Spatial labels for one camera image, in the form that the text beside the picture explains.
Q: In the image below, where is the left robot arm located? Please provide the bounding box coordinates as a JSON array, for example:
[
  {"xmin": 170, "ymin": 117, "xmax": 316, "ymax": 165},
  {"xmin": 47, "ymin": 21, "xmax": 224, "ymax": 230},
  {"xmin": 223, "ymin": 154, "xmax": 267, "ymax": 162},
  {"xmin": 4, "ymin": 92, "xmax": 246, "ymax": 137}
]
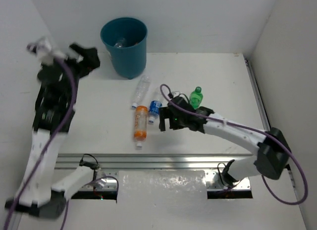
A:
[{"xmin": 5, "ymin": 43, "xmax": 101, "ymax": 219}]

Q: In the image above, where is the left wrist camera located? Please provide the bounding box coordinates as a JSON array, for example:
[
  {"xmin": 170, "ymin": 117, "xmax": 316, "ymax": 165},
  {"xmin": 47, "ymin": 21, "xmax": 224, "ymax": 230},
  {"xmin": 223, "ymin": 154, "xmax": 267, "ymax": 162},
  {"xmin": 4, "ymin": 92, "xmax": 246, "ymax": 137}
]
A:
[{"xmin": 26, "ymin": 37, "xmax": 67, "ymax": 65}]

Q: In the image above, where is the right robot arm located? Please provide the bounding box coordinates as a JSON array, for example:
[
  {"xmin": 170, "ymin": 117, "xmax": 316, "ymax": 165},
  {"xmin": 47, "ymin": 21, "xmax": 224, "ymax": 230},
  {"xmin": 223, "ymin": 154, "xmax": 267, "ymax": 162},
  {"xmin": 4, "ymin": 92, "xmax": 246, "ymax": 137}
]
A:
[{"xmin": 159, "ymin": 96, "xmax": 289, "ymax": 187}]

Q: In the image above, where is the aluminium front rail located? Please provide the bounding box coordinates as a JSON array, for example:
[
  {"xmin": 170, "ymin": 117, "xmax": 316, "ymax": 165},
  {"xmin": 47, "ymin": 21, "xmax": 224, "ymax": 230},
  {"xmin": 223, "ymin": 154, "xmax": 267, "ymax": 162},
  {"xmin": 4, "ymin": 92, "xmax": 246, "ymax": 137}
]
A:
[{"xmin": 55, "ymin": 153, "xmax": 258, "ymax": 170}]

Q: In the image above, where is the clear bottle blue label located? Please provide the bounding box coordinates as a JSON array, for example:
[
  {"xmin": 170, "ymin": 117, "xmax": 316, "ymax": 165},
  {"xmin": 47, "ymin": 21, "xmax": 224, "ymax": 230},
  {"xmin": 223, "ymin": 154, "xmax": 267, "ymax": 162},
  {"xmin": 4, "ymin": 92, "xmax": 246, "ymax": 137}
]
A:
[{"xmin": 148, "ymin": 87, "xmax": 164, "ymax": 124}]

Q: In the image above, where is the clear bottle blue cap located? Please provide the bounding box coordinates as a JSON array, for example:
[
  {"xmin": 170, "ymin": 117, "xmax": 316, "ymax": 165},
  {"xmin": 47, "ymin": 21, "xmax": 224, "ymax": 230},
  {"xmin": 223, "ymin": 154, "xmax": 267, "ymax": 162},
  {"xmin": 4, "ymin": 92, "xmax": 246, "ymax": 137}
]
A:
[{"xmin": 131, "ymin": 75, "xmax": 151, "ymax": 109}]

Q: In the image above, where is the teal plastic bin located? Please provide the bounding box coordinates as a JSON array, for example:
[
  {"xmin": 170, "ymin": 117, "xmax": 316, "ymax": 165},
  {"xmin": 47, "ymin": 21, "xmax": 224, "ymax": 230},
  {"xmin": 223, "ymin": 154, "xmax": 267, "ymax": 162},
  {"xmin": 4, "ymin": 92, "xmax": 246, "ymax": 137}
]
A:
[{"xmin": 100, "ymin": 17, "xmax": 148, "ymax": 80}]

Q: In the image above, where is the green plastic bottle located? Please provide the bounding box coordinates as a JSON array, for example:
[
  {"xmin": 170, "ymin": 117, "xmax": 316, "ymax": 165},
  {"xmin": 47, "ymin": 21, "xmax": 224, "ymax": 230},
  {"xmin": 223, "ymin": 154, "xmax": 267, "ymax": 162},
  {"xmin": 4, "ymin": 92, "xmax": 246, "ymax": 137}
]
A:
[{"xmin": 189, "ymin": 87, "xmax": 203, "ymax": 109}]

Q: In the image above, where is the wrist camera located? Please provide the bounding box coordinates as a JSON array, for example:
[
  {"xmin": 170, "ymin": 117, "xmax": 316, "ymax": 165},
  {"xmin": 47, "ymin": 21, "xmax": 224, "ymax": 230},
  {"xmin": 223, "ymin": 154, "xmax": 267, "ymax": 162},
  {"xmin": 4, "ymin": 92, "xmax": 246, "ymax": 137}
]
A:
[
  {"xmin": 26, "ymin": 37, "xmax": 67, "ymax": 65},
  {"xmin": 168, "ymin": 91, "xmax": 182, "ymax": 99}
]

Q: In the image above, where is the clear bottle white cap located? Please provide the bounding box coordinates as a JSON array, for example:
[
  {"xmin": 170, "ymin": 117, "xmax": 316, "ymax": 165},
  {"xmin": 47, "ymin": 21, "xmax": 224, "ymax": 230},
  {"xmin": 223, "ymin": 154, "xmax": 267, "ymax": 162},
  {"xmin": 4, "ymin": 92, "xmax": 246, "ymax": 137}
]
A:
[{"xmin": 114, "ymin": 38, "xmax": 127, "ymax": 48}]

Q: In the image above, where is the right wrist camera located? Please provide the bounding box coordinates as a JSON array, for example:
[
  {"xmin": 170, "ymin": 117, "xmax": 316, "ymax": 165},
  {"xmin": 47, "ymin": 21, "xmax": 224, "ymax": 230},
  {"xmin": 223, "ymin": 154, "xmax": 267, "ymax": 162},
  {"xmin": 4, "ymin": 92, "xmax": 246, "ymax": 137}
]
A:
[{"xmin": 168, "ymin": 91, "xmax": 182, "ymax": 99}]

